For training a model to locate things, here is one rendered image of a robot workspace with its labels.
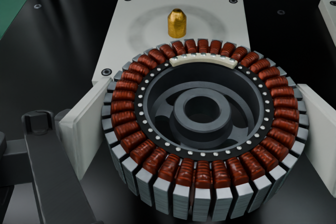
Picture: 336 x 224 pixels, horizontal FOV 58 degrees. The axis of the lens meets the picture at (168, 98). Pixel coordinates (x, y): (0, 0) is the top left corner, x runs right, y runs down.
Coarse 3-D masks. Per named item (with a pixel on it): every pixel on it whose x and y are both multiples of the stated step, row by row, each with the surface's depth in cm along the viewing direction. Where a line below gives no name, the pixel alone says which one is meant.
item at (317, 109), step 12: (300, 84) 18; (312, 96) 16; (312, 108) 15; (324, 108) 14; (312, 120) 15; (324, 120) 14; (312, 132) 15; (324, 132) 14; (312, 144) 15; (324, 144) 14; (312, 156) 15; (324, 156) 14; (324, 168) 14; (324, 180) 14
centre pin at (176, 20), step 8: (176, 8) 30; (168, 16) 31; (176, 16) 30; (184, 16) 30; (168, 24) 31; (176, 24) 30; (184, 24) 31; (168, 32) 32; (176, 32) 31; (184, 32) 32
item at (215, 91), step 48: (192, 48) 19; (240, 48) 19; (144, 96) 17; (192, 96) 18; (240, 96) 19; (288, 96) 17; (144, 144) 14; (192, 144) 17; (240, 144) 15; (288, 144) 15; (144, 192) 15; (192, 192) 15; (240, 192) 13
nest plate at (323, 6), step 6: (324, 0) 36; (330, 0) 35; (318, 6) 37; (324, 6) 35; (330, 6) 35; (324, 12) 35; (330, 12) 34; (324, 18) 35; (330, 18) 33; (330, 24) 33; (330, 30) 33
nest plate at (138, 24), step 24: (120, 0) 36; (144, 0) 36; (168, 0) 36; (192, 0) 36; (216, 0) 36; (240, 0) 36; (120, 24) 33; (144, 24) 33; (192, 24) 33; (216, 24) 33; (240, 24) 33; (120, 48) 31; (144, 48) 31; (96, 72) 29
